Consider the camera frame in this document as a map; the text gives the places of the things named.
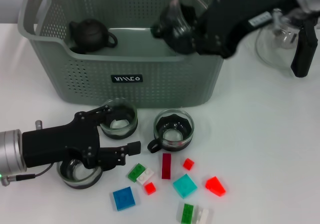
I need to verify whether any glass teacup with black sleeve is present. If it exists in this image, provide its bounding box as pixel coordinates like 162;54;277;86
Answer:
147;108;195;153
99;97;139;140
56;157;103;190
151;0;210;56

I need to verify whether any dark red long toy brick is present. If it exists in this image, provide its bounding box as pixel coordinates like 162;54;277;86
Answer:
161;153;173;180

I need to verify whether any cyan square toy plate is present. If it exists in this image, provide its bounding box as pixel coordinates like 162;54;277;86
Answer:
172;173;198;199

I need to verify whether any white toy brick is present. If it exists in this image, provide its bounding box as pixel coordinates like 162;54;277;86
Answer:
136;168;155;185
196;208;211;224

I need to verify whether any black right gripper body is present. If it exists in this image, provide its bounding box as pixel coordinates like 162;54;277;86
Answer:
192;0;301;59

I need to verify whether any grey perforated storage basket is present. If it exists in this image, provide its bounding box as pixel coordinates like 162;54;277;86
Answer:
17;0;227;109

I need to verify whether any silver right gripper connector post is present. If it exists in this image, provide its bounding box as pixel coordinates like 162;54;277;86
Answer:
271;8;285;33

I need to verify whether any blue square toy plate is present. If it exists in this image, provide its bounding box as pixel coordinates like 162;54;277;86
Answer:
111;186;137;211

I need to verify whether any small red toy brick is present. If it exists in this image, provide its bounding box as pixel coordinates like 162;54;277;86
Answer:
143;181;158;196
182;158;196;171

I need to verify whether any black clay teapot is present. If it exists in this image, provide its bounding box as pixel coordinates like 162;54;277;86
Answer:
68;19;119;54

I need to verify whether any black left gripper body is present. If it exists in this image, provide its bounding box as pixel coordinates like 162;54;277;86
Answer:
22;112;101;169

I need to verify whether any green toy brick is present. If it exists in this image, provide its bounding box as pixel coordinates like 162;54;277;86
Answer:
178;203;197;224
127;163;147;183

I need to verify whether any glass pitcher with black handle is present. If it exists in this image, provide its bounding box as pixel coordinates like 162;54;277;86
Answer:
254;8;320;78

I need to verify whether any red sloped toy brick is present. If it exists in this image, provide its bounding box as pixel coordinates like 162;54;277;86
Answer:
204;175;227;197

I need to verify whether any left arm cable with plug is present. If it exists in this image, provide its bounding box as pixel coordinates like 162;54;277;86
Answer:
1;162;55;187

